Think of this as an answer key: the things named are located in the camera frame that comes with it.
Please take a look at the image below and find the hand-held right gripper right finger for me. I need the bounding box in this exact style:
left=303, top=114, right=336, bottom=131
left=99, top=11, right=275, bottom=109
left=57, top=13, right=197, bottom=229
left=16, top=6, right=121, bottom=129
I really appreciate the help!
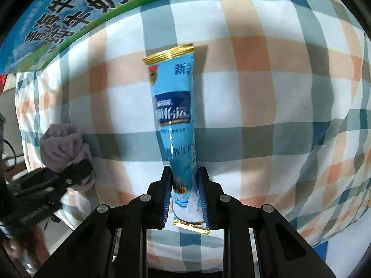
left=196, top=166, right=338, bottom=278

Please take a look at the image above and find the purple cloth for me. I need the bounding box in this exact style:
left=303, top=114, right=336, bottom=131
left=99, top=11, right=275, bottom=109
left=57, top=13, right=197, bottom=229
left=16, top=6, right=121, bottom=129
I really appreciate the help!
left=40, top=124, right=96, bottom=192

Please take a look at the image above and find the blue and green milk carton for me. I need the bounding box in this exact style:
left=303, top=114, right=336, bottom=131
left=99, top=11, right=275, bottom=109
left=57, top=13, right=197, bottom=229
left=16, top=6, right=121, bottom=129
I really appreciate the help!
left=0, top=0, right=257, bottom=75

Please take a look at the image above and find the light blue stick sachet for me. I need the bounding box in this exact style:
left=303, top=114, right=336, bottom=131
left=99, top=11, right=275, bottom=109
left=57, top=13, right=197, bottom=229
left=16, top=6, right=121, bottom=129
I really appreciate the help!
left=142, top=43, right=211, bottom=236

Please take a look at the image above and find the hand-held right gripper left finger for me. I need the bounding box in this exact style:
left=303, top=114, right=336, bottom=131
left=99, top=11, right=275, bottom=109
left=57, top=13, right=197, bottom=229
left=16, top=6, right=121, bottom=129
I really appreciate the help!
left=34, top=166, right=174, bottom=278

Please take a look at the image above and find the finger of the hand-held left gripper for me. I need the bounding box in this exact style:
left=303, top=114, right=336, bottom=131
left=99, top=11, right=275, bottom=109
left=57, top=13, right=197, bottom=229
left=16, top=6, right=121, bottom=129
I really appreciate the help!
left=57, top=160, right=93, bottom=192

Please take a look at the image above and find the checkered bed sheet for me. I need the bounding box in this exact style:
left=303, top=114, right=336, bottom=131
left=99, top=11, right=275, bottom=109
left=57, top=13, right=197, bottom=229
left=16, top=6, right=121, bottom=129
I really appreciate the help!
left=15, top=0, right=371, bottom=274

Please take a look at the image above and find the person's left hand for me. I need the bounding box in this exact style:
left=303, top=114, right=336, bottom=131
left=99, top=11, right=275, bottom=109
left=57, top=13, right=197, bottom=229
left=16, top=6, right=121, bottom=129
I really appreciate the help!
left=3, top=226, right=50, bottom=270

